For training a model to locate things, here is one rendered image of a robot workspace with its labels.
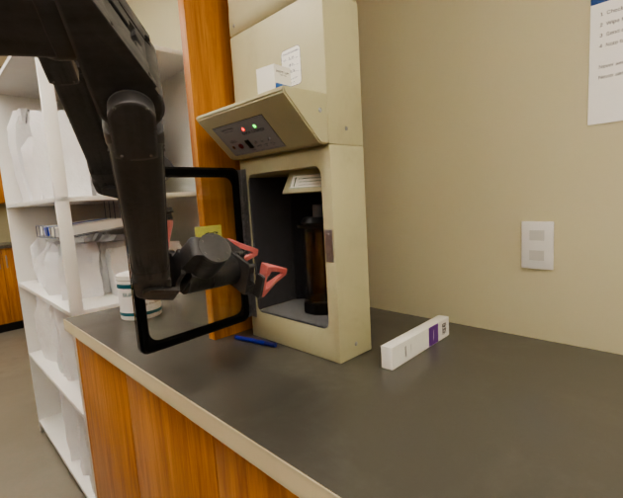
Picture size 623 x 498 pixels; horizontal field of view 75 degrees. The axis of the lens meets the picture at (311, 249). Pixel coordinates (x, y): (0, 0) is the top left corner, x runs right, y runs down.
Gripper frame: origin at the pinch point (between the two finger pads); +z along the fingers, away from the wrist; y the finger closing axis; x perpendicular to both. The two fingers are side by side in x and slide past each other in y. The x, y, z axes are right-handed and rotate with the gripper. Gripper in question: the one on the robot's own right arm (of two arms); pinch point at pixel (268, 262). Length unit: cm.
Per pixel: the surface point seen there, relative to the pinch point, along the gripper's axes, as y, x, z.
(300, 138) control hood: 4.4, -25.0, 6.4
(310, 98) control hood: 2.8, -33.1, 5.5
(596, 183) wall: -40, -29, 53
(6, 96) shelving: 228, 6, -4
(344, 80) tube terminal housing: 4.5, -37.7, 16.0
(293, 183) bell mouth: 10.2, -13.7, 12.6
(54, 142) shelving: 113, 3, -10
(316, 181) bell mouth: 5.0, -15.8, 14.8
